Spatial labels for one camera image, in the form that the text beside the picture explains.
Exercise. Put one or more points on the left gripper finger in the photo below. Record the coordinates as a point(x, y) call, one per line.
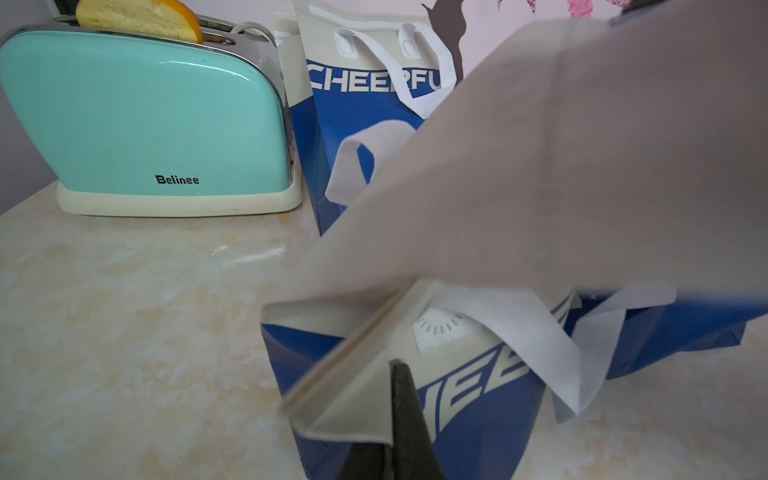
point(411, 455)

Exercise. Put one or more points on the takeout bag blue beige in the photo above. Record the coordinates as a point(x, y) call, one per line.
point(591, 200)

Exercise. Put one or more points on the mint green toaster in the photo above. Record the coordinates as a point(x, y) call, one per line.
point(140, 126)

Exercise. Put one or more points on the front bread slice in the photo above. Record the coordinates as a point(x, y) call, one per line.
point(160, 18)

